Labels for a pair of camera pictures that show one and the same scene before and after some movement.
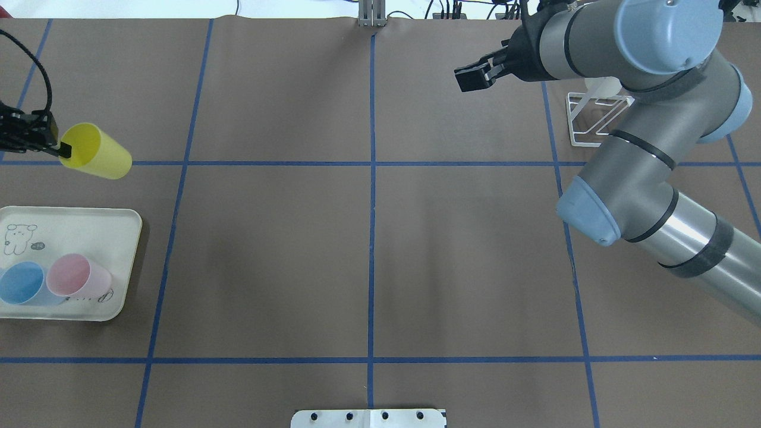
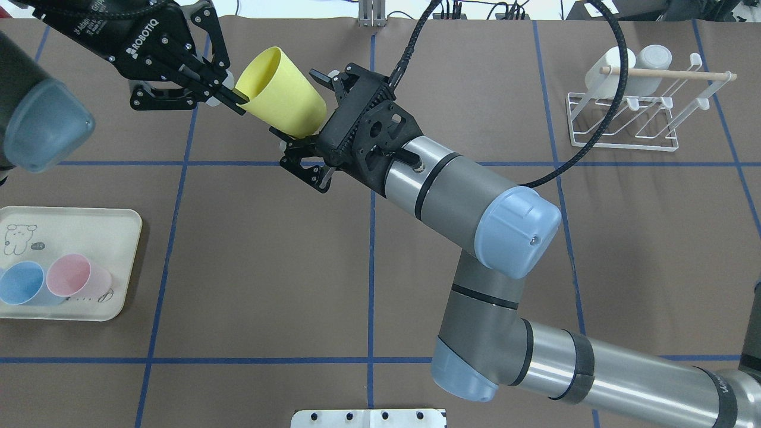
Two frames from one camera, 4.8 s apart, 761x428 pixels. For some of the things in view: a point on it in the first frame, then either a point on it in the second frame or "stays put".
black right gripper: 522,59 to 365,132
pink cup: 76,276 stays put
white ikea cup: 603,87 stays put
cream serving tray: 38,234 stays put
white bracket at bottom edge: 369,418 stays put
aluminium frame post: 371,13 stays put
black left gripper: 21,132 to 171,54
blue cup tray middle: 22,283 stays put
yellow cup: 93,151 to 278,97
